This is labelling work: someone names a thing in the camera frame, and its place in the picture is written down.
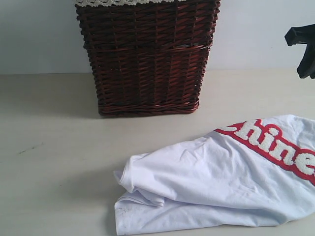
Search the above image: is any dark red wicker basket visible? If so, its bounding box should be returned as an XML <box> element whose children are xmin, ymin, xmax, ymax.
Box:
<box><xmin>74</xmin><ymin>0</ymin><xmax>221</xmax><ymax>117</ymax></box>

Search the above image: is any beige lace basket liner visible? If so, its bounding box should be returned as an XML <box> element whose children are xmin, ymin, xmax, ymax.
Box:
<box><xmin>74</xmin><ymin>0</ymin><xmax>175</xmax><ymax>7</ymax></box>

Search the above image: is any white t-shirt red lettering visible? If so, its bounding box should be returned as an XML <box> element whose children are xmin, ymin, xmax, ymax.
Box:
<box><xmin>114</xmin><ymin>115</ymin><xmax>315</xmax><ymax>236</ymax></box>

